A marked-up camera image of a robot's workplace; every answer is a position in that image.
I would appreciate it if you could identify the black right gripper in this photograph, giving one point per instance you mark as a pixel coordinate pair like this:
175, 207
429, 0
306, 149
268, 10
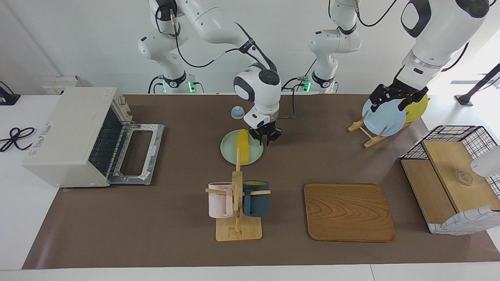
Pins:
265, 132

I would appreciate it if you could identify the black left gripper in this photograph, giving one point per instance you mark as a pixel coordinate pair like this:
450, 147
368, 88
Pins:
402, 93

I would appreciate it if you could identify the yellow corn cob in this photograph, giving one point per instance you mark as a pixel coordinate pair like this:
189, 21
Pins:
245, 146

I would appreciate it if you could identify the pale green plate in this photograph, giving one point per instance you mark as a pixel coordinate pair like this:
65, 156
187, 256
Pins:
228, 150

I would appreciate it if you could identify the white toaster oven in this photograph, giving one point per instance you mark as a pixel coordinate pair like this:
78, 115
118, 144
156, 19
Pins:
66, 136

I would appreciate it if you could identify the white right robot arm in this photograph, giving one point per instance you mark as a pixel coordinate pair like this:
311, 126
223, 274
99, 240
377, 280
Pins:
211, 19

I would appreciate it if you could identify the light blue plate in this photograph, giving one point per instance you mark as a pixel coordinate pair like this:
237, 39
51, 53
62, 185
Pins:
386, 119

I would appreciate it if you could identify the yellow plate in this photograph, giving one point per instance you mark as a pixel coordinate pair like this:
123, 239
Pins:
418, 111

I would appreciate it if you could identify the small blue lidded jar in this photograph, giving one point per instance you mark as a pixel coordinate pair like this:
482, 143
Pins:
237, 113

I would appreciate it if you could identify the wooden plate rack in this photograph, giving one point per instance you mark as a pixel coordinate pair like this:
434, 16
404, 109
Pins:
371, 141

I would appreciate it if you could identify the dark teal mug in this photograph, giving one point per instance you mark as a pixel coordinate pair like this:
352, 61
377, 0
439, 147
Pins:
256, 203

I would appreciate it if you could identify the pink mug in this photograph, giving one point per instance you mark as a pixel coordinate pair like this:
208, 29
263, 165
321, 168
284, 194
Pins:
218, 201

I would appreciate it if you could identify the black tripod stand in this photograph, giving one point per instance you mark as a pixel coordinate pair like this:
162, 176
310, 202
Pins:
466, 99

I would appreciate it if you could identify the wooden step shelf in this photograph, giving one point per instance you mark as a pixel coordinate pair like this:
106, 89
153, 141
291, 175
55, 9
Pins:
449, 168

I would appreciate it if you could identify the wooden mug tree stand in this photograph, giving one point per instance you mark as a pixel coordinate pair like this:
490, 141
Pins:
238, 232

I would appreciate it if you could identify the clear glass cup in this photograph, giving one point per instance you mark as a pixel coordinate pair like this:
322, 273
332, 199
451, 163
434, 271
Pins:
465, 177

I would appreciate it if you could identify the wooden serving tray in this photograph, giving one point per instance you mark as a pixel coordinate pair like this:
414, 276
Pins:
347, 212

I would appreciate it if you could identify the brown table mat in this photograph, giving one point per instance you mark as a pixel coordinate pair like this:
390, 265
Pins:
175, 214

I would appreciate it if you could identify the white rounded device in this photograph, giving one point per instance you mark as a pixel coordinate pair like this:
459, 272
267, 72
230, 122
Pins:
488, 164

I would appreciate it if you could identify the white checked cloth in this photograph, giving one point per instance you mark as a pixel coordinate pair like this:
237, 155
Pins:
465, 224

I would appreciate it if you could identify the white power box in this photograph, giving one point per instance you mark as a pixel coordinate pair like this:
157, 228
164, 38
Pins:
58, 84

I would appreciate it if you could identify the black clamp mount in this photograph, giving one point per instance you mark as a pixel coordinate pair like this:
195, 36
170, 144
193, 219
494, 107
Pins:
8, 99

